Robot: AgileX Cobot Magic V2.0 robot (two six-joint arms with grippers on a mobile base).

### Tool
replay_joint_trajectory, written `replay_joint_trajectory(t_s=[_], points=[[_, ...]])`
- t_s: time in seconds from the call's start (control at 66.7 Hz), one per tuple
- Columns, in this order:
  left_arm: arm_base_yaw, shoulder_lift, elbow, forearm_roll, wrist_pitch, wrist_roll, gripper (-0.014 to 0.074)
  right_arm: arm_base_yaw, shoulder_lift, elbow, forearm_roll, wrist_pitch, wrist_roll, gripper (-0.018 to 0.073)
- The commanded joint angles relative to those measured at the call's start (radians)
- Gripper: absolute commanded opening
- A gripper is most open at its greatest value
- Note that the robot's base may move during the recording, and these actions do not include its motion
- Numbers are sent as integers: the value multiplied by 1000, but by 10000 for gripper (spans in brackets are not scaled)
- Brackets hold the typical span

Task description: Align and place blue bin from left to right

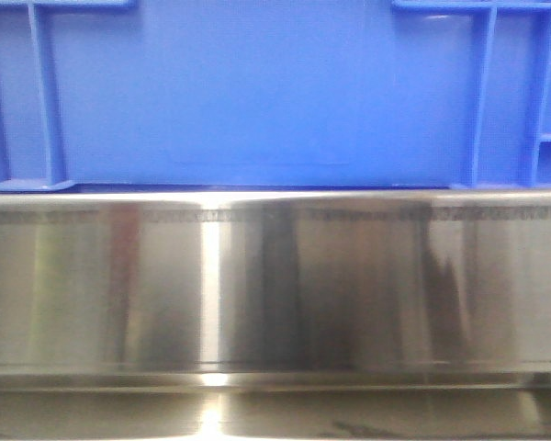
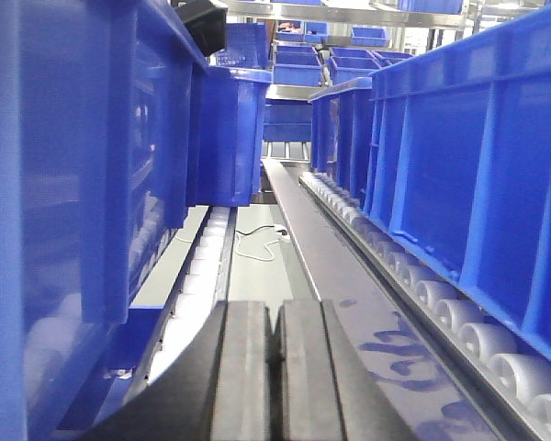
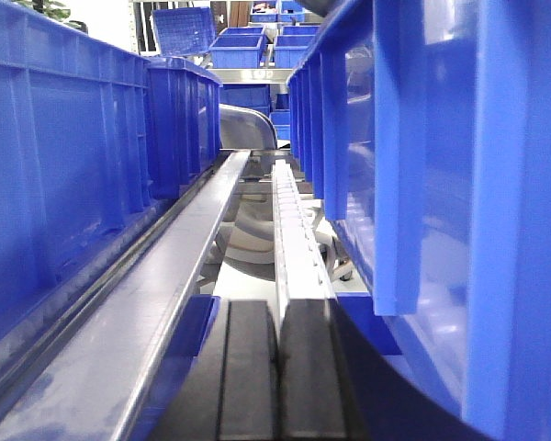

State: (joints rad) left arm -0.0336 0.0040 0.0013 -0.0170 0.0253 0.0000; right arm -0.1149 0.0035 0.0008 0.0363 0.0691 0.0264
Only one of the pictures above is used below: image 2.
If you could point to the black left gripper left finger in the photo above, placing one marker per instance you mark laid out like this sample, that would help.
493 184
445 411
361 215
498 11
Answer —
217 389

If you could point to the right roller track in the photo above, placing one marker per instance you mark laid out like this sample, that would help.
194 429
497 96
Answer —
508 368

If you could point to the roller track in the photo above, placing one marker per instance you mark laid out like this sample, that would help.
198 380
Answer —
202 281
508 368

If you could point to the large blue crate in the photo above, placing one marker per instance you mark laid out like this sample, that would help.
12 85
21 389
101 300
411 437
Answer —
461 176
94 122

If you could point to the left roller track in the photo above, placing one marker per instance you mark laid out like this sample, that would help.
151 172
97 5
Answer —
202 281

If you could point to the blue bin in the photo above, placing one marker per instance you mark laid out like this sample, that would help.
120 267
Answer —
341 130
226 135
287 120

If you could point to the black camera housing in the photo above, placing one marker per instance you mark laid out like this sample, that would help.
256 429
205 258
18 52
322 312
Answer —
206 22

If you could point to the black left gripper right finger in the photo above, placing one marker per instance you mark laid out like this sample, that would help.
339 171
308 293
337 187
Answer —
322 388

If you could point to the blue bin middle right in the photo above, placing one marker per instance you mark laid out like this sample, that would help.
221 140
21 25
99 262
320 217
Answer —
341 130

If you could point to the far blue bin centre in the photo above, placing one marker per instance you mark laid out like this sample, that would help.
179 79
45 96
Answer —
287 120

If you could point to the steel divider rail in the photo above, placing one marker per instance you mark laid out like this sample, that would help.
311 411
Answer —
401 363

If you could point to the large blue crate right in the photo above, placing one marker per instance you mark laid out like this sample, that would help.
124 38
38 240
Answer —
461 176

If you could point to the large blue crate left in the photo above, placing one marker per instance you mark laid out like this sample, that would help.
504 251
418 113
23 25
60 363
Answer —
94 122

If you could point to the blue bin middle left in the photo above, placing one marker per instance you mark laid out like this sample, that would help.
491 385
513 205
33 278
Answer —
226 135

